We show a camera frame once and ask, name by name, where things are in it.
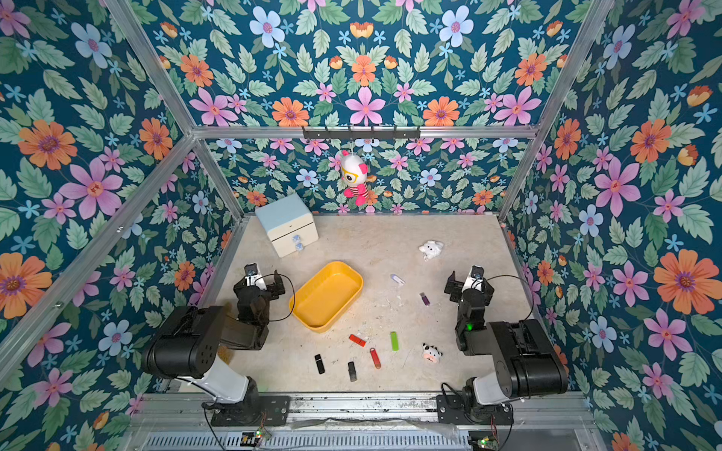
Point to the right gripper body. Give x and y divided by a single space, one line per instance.
453 285

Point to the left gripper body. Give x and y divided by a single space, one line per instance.
268 294

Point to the purple usb drive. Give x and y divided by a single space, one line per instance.
424 299

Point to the yellow plastic storage box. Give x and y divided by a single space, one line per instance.
327 296

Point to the green usb drive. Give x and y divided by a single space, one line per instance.
395 344

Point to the black usb drive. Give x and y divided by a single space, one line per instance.
319 364
352 371

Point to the red translucent usb drive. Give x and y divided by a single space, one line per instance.
375 358

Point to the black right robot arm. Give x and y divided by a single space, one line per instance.
525 362

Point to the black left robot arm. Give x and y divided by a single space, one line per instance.
187 345

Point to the red capped usb drive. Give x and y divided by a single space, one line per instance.
357 340

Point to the white plush sheep toy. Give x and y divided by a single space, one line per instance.
431 249

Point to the black white cow toy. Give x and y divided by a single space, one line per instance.
431 353

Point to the white mini drawer cabinet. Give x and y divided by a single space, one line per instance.
289 225

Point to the pink white hanging doll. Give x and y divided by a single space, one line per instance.
354 174

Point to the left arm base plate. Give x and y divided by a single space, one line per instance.
255 411

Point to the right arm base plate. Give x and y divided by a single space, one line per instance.
474 410

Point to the aluminium front rail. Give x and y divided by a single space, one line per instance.
367 421

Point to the black wall hook rail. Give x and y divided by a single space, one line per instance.
350 133

